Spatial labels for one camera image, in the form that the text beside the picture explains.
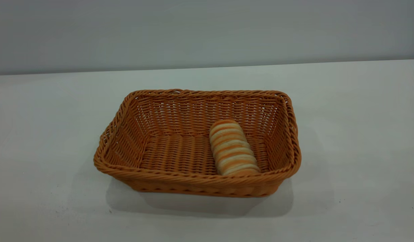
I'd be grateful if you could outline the striped long bread roll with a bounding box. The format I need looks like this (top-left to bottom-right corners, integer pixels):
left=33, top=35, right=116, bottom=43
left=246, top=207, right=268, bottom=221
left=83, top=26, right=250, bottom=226
left=209, top=119, right=261, bottom=176

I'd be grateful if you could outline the orange woven wicker basket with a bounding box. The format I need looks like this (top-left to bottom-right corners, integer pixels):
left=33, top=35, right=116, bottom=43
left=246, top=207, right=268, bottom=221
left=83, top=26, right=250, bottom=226
left=93, top=89, right=302, bottom=198

